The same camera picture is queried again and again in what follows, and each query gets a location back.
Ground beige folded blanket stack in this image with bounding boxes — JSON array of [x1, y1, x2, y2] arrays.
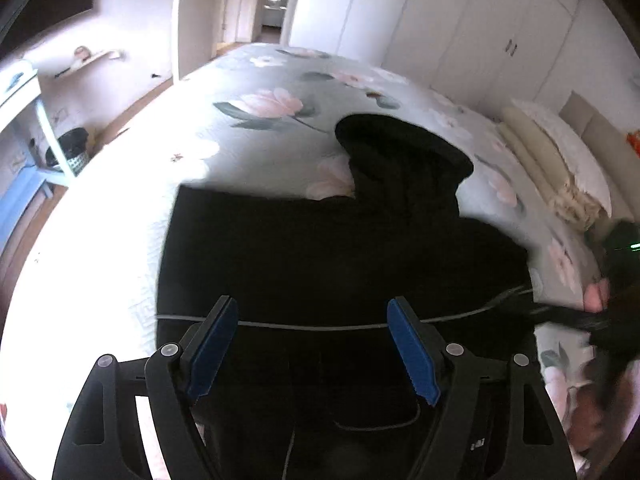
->
[[510, 97, 613, 218]]

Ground black jacket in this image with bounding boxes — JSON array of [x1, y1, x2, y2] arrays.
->
[[156, 114, 538, 480]]

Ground white wardrobe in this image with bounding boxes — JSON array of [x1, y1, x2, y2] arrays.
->
[[280, 0, 621, 121]]

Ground beige padded headboard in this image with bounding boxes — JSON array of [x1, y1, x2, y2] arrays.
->
[[557, 90, 640, 241]]

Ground dark mesh wastebasket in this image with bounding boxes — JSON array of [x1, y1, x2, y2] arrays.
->
[[45, 127, 91, 168]]

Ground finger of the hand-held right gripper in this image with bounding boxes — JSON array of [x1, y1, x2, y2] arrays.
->
[[520, 296, 603, 332]]

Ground pink folded blanket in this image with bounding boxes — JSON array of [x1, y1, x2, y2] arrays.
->
[[582, 280, 611, 313]]

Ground bed with floral bedspread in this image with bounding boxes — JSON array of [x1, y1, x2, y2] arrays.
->
[[0, 42, 616, 480]]

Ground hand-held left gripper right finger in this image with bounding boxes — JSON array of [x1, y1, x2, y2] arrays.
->
[[386, 296, 578, 480]]

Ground cream folded blanket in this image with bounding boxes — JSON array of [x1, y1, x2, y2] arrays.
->
[[497, 105, 601, 231]]

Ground small wall shelf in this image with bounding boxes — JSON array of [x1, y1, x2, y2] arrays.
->
[[52, 46, 126, 78]]

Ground white door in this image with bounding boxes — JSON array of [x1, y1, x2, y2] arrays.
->
[[170, 0, 236, 81]]

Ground light blue desk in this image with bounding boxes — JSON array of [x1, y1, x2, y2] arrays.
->
[[0, 60, 81, 261]]

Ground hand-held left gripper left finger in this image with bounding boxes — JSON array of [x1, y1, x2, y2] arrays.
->
[[51, 296, 239, 480]]

